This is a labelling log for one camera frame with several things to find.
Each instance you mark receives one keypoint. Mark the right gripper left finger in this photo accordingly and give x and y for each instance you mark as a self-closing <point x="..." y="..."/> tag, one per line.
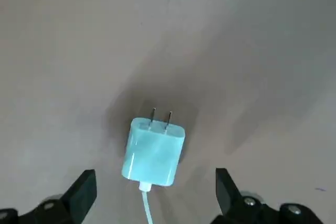
<point x="78" y="195"/>

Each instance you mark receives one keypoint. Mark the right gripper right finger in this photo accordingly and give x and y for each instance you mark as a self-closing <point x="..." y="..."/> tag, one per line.
<point x="228" y="197"/>

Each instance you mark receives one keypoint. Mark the pale blue charger adapter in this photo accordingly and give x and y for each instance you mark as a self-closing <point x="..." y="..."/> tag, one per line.
<point x="153" y="153"/>

